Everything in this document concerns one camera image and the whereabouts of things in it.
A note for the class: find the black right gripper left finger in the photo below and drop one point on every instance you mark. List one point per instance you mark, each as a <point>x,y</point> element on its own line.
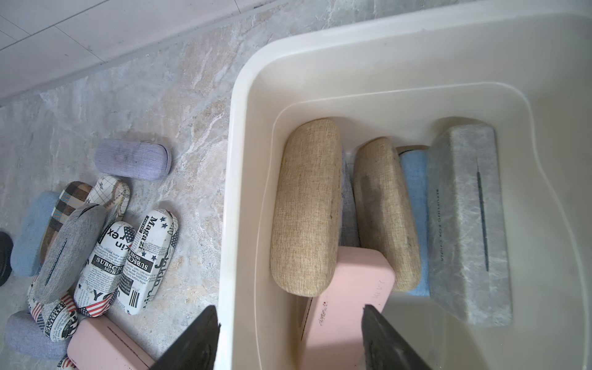
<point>196,348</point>

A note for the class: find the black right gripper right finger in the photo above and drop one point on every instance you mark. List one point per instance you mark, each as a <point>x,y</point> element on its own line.
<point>384,347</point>

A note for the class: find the pink case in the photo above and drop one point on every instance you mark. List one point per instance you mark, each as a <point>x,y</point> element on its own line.
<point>332,325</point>
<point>100,344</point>

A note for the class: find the pink case front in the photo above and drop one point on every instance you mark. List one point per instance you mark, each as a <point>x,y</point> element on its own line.
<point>100,344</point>

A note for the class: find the grey rectangular case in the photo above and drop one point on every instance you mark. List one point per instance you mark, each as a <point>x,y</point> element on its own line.
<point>469,266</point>

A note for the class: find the brown tan glasses case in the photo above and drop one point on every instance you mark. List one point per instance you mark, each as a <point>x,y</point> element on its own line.
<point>384,213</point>

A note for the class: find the flag newspaper glasses case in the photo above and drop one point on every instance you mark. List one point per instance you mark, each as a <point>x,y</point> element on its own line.
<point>58,320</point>

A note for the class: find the light grey slit case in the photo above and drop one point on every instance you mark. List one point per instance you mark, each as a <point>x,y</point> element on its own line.
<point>67,256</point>

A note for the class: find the cream plastic storage box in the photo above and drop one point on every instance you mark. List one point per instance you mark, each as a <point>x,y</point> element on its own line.
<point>524,67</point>

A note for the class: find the purple glasses case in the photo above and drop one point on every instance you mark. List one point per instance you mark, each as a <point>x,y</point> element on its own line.
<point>349,233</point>

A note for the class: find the magazine print glasses case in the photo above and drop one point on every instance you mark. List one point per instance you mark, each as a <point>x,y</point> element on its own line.
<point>148,259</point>

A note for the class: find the map print glasses case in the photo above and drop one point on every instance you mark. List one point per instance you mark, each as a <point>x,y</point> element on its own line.
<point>113,194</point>

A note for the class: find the light blue glasses case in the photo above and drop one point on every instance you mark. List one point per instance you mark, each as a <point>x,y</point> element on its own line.
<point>26,252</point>

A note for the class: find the plaid glasses case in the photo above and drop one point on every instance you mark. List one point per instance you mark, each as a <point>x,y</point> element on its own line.
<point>71,198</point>

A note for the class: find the newspaper case front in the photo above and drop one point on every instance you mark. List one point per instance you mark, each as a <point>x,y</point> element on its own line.
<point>66,364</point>

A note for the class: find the purple case front left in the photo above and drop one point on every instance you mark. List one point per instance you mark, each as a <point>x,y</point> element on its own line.
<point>24,336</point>

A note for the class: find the black microphone stand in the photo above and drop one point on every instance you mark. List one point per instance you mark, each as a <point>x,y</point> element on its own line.
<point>6,246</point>

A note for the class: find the purple case near wall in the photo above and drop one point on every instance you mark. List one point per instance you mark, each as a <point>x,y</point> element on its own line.
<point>133,159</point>

